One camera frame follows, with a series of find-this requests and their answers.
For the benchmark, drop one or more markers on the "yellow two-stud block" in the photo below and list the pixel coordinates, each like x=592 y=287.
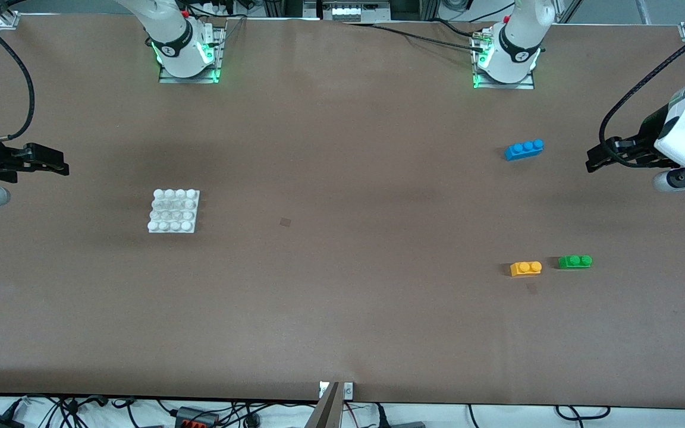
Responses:
x=525 y=269

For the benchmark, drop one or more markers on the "green two-stud block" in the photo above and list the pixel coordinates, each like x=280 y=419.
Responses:
x=574 y=262

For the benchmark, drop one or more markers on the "brown wooden post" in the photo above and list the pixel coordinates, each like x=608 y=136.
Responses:
x=327 y=410

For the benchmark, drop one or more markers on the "white studded base plate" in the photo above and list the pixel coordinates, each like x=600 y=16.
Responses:
x=174 y=211

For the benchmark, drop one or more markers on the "black adapter orange connectors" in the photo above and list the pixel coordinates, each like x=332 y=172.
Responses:
x=191 y=416

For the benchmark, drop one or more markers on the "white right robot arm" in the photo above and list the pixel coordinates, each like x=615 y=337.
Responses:
x=170 y=35

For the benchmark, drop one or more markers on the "white metal bracket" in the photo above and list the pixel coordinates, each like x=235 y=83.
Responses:
x=348 y=390

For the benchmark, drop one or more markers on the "blue three-stud block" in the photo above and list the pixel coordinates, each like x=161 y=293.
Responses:
x=524 y=150

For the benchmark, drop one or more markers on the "white power strip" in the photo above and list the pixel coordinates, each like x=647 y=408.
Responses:
x=345 y=10

